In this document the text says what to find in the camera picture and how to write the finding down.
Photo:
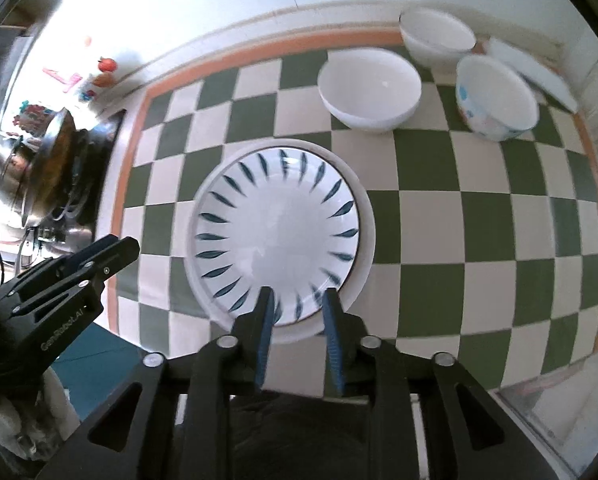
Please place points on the stainless steel steamer pot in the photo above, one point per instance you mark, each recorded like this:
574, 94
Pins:
4, 175

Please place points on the pink wall sticker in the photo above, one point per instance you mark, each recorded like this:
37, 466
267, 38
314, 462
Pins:
61, 77

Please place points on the blue leaf pattern plate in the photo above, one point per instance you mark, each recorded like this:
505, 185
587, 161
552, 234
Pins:
279, 220

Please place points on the wide white bowl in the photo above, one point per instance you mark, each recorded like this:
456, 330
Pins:
369, 90

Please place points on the blue kitchen cabinet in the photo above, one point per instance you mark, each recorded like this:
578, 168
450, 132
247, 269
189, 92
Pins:
94, 360

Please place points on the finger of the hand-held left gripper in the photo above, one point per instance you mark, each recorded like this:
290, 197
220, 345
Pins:
91, 254
114, 260

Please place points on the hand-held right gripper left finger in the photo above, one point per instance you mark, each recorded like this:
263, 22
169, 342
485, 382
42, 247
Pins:
264, 340

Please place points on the floral white bowl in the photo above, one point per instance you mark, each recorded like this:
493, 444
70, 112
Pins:
496, 97

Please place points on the orange slice wall sticker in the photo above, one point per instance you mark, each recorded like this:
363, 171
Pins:
102, 80

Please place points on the colourful wall sticker cluster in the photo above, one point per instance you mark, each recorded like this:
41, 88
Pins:
29, 112

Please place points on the green white checkered cloth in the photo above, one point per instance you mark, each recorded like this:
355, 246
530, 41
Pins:
429, 210

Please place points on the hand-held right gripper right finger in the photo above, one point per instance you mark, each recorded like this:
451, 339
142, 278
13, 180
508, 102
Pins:
335, 342

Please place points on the white plastic bag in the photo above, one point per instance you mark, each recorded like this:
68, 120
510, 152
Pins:
34, 425

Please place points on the deep white bowl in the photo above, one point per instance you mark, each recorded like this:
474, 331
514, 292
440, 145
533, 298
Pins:
436, 35

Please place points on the white patterned plates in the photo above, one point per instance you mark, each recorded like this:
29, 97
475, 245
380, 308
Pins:
299, 334

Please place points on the white folded paper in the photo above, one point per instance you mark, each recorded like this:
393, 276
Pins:
529, 72

